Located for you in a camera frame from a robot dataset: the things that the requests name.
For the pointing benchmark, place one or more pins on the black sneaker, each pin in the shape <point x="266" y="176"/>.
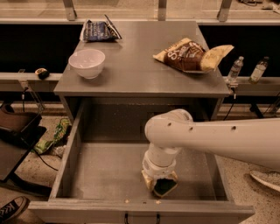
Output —
<point x="13" y="209"/>

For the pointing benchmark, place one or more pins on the clear plastic water bottle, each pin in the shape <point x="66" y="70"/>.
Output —
<point x="235" y="70"/>

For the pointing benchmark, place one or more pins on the black drawer handle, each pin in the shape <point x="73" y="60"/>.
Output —
<point x="130" y="219"/>

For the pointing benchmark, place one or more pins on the black and yellow tape measure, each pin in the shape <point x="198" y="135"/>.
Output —
<point x="42" y="73"/>

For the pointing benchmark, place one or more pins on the white grey sneaker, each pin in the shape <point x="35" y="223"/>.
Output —
<point x="270" y="179"/>

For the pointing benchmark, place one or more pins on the grey cabinet counter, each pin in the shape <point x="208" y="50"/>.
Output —
<point x="131" y="72"/>

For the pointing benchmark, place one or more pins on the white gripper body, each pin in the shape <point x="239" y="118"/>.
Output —
<point x="155" y="168"/>

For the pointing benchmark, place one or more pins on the open grey top drawer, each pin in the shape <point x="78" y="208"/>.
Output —
<point x="100" y="178"/>

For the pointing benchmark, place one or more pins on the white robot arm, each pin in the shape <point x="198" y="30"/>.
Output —
<point x="255" y="141"/>

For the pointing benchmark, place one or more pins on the blue chip bag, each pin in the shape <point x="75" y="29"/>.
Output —
<point x="99" y="31"/>

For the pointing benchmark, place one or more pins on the green and yellow sponge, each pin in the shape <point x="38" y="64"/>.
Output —
<point x="164" y="186"/>

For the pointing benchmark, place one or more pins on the black monitor stand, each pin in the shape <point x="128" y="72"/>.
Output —
<point x="19" y="133"/>

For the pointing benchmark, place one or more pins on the green snack bag on floor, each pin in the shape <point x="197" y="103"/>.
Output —
<point x="58" y="141"/>

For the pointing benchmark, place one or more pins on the brown and yellow chip bag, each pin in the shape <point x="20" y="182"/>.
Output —
<point x="190" y="57"/>

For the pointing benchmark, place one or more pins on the white ceramic bowl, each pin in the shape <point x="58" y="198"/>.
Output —
<point x="87" y="63"/>

